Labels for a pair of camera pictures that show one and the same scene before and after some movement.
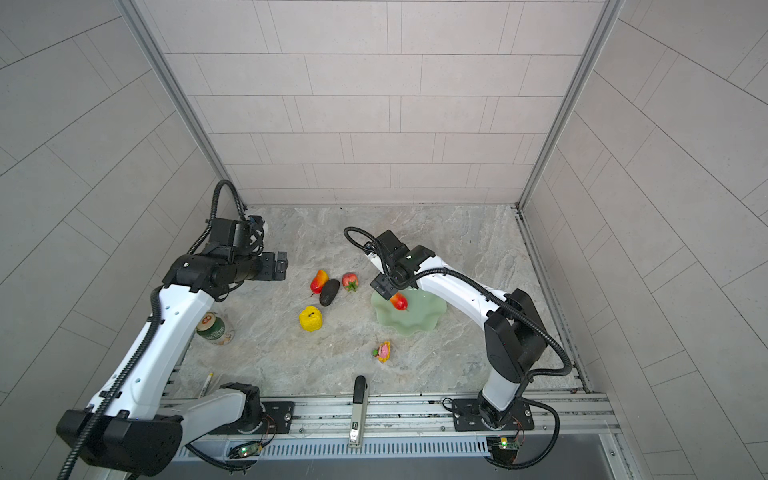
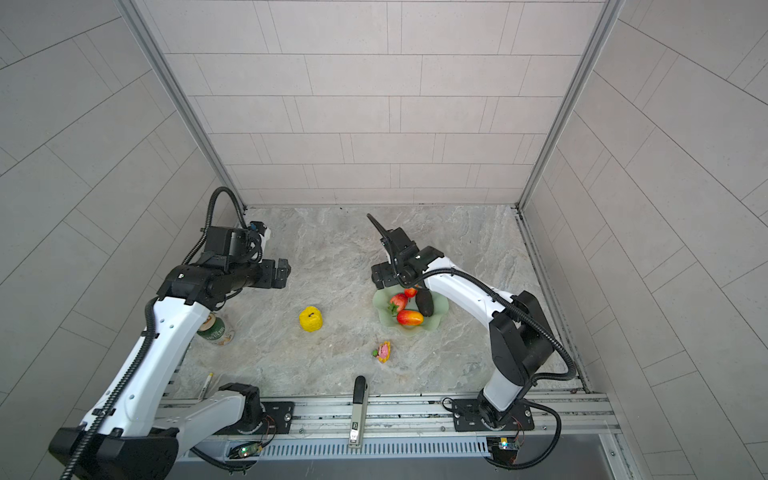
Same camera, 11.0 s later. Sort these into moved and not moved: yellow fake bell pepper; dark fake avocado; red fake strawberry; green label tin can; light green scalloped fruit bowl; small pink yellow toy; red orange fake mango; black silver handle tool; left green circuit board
Moved: dark fake avocado; red fake strawberry; red orange fake mango
Not moved: light green scalloped fruit bowl; small pink yellow toy; left green circuit board; black silver handle tool; green label tin can; yellow fake bell pepper
